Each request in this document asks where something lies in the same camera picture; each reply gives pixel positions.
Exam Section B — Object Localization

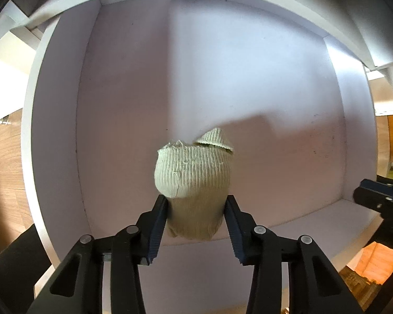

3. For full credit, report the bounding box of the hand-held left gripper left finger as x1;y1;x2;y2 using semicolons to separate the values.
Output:
26;194;169;314

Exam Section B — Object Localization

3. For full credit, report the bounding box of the white shelf cubby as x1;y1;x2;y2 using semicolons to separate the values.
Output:
21;0;390;278

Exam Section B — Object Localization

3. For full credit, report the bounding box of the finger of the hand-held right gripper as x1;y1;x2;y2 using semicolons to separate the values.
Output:
353;186;393;210
362;178;393;197

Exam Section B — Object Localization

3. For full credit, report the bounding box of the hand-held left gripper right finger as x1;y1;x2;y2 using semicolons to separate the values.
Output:
224;194;364;314

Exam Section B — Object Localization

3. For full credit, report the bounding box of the orange cloth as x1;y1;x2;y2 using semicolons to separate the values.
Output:
347;242;393;285

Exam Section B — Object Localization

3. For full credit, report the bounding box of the cream knit sock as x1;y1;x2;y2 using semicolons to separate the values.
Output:
154;127;235;240

